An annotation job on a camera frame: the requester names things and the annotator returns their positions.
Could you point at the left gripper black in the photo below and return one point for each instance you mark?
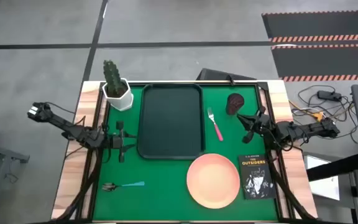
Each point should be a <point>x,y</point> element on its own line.
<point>117,142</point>

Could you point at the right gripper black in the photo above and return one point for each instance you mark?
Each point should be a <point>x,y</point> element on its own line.
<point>264,126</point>

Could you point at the dark red cup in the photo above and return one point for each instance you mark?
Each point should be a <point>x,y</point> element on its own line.
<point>235,103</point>

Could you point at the pink plate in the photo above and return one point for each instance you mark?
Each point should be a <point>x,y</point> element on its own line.
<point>213,181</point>

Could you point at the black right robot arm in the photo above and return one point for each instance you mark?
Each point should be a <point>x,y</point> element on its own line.
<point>303,129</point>

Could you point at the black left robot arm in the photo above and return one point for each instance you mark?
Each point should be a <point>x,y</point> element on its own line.
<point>67,126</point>

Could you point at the dark green plastic tray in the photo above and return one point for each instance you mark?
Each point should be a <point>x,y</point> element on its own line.
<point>170,121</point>

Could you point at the white hexagonal plant pot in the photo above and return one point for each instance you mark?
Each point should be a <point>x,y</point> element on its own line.
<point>121,101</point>

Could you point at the black Outsiders book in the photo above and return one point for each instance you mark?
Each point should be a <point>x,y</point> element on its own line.
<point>256,179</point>

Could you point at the green table mat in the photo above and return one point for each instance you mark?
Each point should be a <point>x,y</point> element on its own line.
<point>160,193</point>

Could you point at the black power adapter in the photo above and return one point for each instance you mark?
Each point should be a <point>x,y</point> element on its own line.
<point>329,95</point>

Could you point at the white paper sheet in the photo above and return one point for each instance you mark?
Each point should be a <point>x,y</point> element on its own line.
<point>322,186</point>

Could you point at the black hazard-striped floor mat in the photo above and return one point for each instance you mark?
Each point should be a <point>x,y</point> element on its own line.
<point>325,60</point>
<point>319,25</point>

